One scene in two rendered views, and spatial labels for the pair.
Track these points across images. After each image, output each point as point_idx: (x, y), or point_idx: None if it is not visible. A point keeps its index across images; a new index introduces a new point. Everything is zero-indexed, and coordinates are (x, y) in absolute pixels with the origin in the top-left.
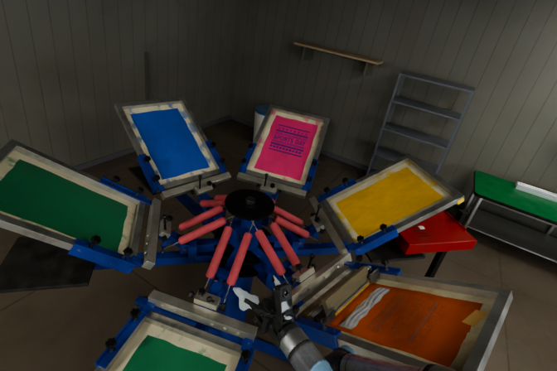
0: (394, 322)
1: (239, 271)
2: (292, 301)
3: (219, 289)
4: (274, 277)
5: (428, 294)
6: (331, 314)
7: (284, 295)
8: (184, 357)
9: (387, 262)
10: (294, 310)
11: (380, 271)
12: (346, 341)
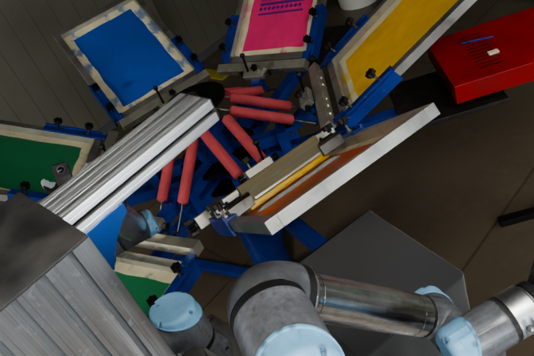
0: (300, 190)
1: (187, 185)
2: (71, 176)
3: (168, 210)
4: (87, 163)
5: (366, 145)
6: (246, 201)
7: (58, 172)
8: (130, 283)
9: (343, 121)
10: (207, 207)
11: (342, 136)
12: (231, 222)
